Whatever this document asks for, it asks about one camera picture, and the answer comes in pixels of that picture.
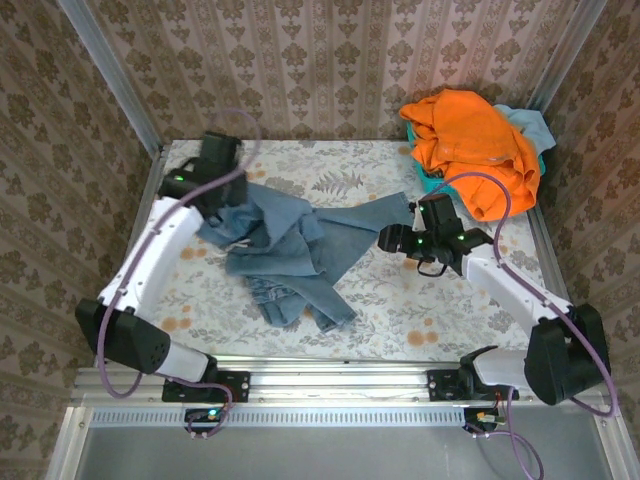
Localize blue denim jeans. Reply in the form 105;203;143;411
197;180;416;334

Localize orange trousers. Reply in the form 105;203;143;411
399;88;544;222

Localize teal plastic basket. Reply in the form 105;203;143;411
404;121;547;197

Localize floral patterned table mat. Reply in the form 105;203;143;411
107;138;566;364

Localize light blue garment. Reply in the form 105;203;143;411
493;103;558;156

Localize left controller board green light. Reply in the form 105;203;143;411
184;407;224;434

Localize grey metal lower panel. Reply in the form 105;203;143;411
47;405;636;480

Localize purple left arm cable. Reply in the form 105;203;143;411
97;108;264;442

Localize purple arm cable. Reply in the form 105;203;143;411
97;108;264;442
424;172;619;480

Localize aluminium left side rail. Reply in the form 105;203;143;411
93;143;169;369

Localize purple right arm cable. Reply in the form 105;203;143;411
424;172;619;480

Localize aluminium right side rail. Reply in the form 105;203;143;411
528;207;574;306

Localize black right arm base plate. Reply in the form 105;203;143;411
427;368;521;403

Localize aluminium left corner post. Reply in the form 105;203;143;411
55;0;166;154

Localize aluminium corner post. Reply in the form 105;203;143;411
527;0;614;114
55;0;166;154

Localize aluminium front frame rail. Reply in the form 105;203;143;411
69;357;621;409

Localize right controller board with wires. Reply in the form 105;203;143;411
462;407;506;434

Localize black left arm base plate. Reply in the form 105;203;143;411
162;369;251;404

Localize grey slotted cable duct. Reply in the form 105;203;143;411
89;405;474;427

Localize aluminium right corner post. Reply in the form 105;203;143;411
527;0;614;114

